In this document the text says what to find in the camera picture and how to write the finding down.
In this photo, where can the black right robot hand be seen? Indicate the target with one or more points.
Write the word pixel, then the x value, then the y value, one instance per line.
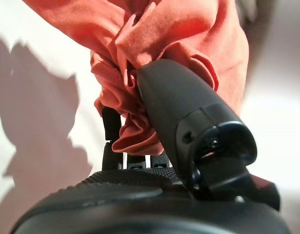
pixel 176 102

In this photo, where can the red garment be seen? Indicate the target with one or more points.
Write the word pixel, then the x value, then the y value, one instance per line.
pixel 179 31

